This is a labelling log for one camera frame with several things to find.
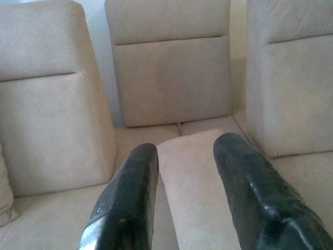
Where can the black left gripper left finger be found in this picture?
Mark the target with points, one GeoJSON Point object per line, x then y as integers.
{"type": "Point", "coordinates": [125, 198]}

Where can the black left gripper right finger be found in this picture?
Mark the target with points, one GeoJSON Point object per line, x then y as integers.
{"type": "Point", "coordinates": [255, 198]}

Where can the beige fabric pillow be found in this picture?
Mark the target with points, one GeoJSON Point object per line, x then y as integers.
{"type": "Point", "coordinates": [192, 182]}

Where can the beige sofa back cushion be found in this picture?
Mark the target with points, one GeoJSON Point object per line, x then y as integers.
{"type": "Point", "coordinates": [171, 78]}
{"type": "Point", "coordinates": [52, 125]}
{"type": "Point", "coordinates": [294, 91]}

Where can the small beige throw pillow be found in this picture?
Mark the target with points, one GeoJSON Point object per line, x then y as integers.
{"type": "Point", "coordinates": [5, 192]}

